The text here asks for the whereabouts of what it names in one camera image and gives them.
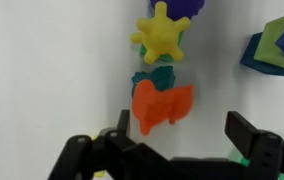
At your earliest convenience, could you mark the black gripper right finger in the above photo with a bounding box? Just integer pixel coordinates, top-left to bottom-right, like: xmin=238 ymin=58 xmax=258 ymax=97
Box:
xmin=224 ymin=110 xmax=284 ymax=180

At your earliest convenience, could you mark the teal rubber toy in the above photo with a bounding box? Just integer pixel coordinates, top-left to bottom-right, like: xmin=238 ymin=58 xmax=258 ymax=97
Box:
xmin=131 ymin=65 xmax=176 ymax=98

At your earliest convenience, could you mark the orange rubber toy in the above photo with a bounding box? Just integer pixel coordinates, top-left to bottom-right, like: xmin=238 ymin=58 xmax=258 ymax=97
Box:
xmin=131 ymin=79 xmax=195 ymax=137

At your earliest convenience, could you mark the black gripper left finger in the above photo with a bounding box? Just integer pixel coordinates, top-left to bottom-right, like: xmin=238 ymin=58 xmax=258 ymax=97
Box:
xmin=46 ymin=109 xmax=140 ymax=180

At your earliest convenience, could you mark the purple spiky ball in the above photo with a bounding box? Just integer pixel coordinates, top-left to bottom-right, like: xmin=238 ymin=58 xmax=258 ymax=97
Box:
xmin=148 ymin=0 xmax=206 ymax=22

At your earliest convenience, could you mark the yellow spiky rubber toy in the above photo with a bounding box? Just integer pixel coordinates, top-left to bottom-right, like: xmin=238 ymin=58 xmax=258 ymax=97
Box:
xmin=129 ymin=1 xmax=192 ymax=65

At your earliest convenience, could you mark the lime green block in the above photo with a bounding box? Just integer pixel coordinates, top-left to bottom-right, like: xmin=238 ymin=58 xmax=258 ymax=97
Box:
xmin=253 ymin=11 xmax=284 ymax=70

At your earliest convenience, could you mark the dark teal block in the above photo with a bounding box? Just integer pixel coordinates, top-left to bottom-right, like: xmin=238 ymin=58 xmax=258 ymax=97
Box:
xmin=239 ymin=32 xmax=284 ymax=78

